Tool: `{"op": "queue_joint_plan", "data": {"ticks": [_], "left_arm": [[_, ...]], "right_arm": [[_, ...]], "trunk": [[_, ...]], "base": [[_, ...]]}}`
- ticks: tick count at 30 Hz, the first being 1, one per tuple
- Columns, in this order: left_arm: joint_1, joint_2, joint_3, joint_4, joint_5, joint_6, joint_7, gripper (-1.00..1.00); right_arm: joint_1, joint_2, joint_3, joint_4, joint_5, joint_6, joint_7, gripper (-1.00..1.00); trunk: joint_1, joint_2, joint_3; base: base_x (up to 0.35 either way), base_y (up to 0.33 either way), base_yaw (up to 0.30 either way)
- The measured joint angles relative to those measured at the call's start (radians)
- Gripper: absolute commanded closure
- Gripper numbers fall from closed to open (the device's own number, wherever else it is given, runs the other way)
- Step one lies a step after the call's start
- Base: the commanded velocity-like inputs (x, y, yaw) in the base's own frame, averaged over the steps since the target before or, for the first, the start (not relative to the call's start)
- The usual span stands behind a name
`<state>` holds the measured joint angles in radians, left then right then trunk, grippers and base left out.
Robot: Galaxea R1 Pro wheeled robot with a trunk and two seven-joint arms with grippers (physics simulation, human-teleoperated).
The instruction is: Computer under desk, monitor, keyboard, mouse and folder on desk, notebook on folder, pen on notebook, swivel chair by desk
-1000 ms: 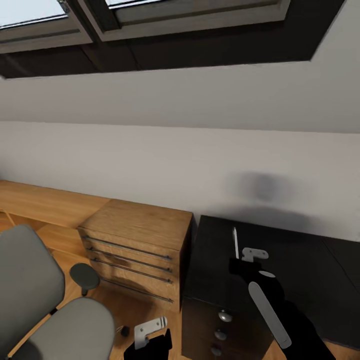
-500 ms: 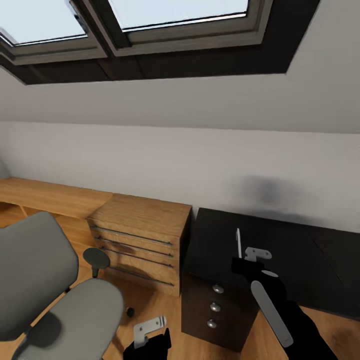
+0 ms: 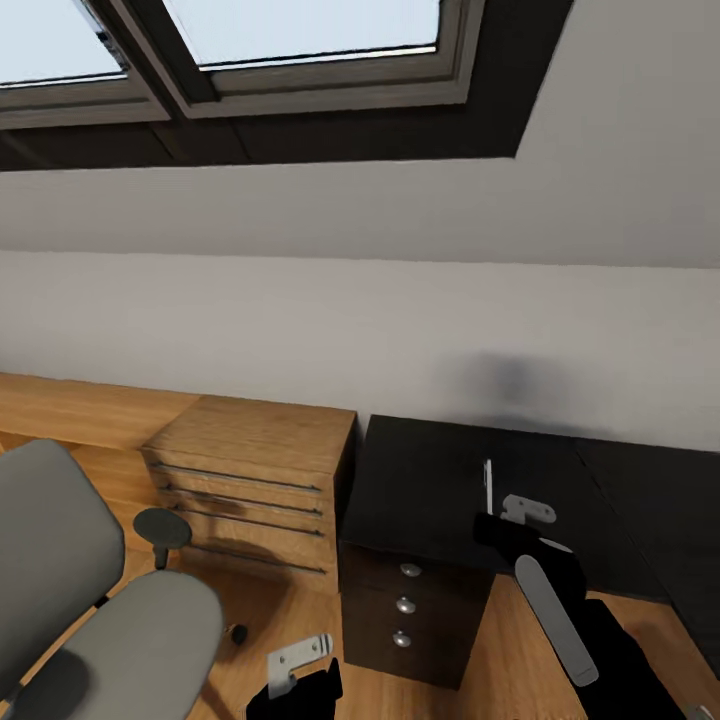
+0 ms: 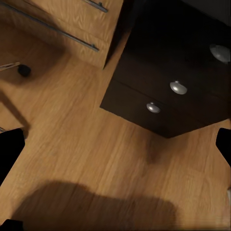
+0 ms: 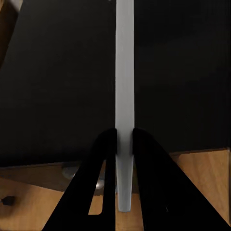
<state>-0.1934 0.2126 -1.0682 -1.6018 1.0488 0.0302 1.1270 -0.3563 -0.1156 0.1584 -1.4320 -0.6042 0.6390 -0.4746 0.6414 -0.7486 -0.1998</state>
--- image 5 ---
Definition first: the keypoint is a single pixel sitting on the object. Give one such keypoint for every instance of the desk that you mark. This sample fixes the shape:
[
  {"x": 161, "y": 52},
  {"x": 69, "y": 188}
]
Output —
[{"x": 57, "y": 81}]

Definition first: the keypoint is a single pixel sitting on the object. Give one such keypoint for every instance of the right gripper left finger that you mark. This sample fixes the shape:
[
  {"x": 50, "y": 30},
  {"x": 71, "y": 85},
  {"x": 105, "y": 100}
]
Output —
[{"x": 71, "y": 213}]

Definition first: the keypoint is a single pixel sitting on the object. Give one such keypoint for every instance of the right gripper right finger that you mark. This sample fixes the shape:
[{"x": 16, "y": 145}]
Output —
[{"x": 169, "y": 199}]

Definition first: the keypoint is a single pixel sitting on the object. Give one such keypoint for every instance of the pen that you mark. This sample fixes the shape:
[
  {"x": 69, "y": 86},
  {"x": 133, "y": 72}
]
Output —
[{"x": 124, "y": 102}]

